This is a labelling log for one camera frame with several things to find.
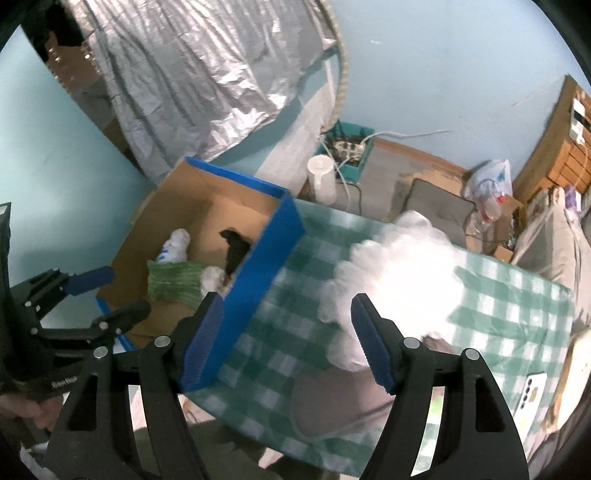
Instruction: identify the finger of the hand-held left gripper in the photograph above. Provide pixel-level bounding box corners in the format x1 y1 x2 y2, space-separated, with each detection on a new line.
9 266 116 324
36 300 152 346

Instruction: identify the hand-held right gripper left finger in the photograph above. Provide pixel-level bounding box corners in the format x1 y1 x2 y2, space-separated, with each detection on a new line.
44 292 225 480

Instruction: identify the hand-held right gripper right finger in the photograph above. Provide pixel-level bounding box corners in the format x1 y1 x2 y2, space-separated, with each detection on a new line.
350 293 529 480

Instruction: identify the green mesh scrubber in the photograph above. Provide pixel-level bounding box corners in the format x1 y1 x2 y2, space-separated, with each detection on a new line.
147 260 208 308

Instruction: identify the white mesh bath loofah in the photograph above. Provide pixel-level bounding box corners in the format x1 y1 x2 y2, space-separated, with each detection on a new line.
321 210 467 372

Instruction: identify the blue striped white sock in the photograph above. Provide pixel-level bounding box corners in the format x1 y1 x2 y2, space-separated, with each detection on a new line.
157 228 191 265

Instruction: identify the black sock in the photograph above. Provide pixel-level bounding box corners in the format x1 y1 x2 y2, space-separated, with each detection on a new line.
219 227 254 278

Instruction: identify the blue cardboard box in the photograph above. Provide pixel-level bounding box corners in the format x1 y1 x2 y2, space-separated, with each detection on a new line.
95 156 306 398

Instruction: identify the person's left hand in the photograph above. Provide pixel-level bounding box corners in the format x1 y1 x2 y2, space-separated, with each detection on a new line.
0 392 63 433

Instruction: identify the green white checked cloth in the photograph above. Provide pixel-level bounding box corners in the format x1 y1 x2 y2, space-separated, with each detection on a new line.
185 198 578 478

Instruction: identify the grey floor cushion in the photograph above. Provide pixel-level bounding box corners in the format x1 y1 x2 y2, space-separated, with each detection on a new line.
392 178 476 222

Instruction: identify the teal plastic basket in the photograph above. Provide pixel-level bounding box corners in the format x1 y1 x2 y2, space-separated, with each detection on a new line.
315 121 375 183

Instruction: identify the white smartphone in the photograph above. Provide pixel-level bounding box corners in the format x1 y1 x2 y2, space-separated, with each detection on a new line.
508 371 549 432

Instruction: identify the clear red-capped plastic bottle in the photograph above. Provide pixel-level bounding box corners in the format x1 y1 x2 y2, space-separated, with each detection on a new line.
464 196 506 236

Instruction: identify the white power strip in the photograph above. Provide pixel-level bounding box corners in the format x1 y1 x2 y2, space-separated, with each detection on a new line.
332 138 365 160

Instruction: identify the small brown cardboard box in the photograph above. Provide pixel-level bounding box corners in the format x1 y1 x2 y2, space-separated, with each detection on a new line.
475 194 525 261

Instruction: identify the white plastic bag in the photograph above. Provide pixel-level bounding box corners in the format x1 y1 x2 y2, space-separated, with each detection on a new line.
463 159 513 199

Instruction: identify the grey bed sheet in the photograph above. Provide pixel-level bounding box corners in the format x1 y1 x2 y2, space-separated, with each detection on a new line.
510 187 591 296

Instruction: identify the toast-shaped plush toy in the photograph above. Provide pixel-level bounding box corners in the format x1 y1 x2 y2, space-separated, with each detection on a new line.
542 328 591 430

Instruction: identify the silver foil curtain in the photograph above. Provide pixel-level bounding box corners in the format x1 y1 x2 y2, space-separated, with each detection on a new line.
46 0 340 183

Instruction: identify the wooden headboard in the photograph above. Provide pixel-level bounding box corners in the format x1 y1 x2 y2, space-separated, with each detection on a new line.
512 75 591 199

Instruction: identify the long white wall cable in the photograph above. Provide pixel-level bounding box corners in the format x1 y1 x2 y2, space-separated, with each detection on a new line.
365 129 453 144

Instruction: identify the woven rope hoop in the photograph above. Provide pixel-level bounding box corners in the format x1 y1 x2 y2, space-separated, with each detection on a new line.
318 0 352 139

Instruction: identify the white wall charger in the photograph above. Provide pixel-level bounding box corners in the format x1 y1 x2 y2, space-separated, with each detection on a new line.
570 99 587 139

